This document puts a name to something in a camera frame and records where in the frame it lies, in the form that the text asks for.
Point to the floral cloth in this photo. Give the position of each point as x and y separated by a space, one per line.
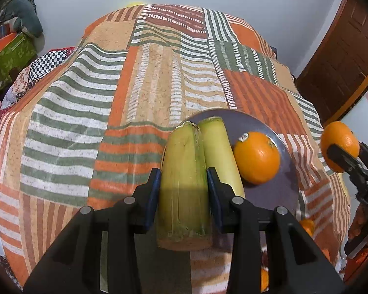
21 85

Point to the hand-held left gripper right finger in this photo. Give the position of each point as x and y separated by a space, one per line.
214 190

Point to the grey round plate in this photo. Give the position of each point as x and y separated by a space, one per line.
283 191

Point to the grey pillow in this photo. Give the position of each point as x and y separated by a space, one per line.
26 17

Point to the orange with sticker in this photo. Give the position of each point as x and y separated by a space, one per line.
257 157

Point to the striped patchwork blanket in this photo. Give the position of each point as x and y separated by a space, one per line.
110 98

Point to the black white checkered cloth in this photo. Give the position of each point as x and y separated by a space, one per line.
49 59

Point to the brown wooden door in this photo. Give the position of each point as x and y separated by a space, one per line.
343 55

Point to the orange box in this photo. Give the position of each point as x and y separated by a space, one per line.
6 43

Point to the green cardboard box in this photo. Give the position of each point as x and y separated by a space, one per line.
9 61

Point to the person's right hand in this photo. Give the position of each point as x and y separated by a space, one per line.
360 220

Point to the green sugarcane piece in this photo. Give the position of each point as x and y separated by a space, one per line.
218 150
181 174

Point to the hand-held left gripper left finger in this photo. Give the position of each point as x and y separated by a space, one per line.
153 190

